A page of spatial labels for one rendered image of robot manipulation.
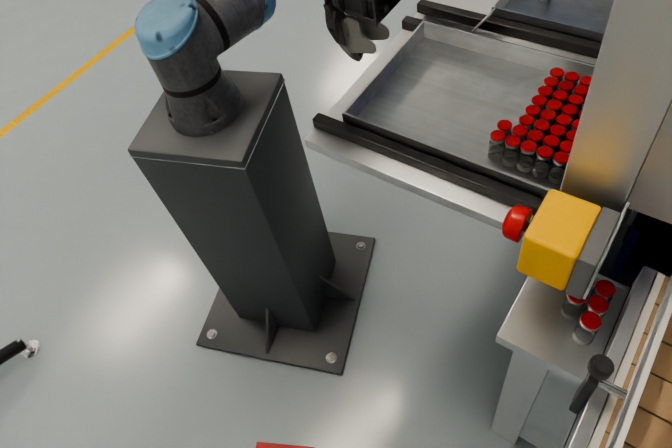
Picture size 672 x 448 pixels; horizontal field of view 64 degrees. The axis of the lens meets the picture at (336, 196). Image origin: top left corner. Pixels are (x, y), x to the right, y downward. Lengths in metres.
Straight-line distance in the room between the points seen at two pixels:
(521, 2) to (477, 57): 0.17
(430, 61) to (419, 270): 0.89
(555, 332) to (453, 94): 0.42
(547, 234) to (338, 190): 1.41
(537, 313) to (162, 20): 0.73
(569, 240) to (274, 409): 1.18
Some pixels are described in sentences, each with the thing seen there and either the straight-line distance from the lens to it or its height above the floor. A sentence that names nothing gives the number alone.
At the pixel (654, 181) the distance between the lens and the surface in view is 0.60.
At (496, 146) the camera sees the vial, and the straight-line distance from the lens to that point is 0.80.
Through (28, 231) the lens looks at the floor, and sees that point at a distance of 2.34.
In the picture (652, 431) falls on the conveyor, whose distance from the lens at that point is 0.63.
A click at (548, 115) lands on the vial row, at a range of 0.83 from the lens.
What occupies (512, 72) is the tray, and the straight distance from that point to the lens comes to 0.97.
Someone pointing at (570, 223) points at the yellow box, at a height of 1.03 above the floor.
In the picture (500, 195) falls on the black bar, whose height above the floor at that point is 0.90.
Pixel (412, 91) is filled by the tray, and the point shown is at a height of 0.88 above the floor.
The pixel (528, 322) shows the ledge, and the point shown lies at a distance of 0.70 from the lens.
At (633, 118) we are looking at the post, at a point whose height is 1.13.
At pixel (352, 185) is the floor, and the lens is 1.94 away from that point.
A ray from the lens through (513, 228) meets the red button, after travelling 0.61.
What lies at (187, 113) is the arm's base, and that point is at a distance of 1.07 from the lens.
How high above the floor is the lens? 1.51
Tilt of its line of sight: 52 degrees down
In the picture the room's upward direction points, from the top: 14 degrees counter-clockwise
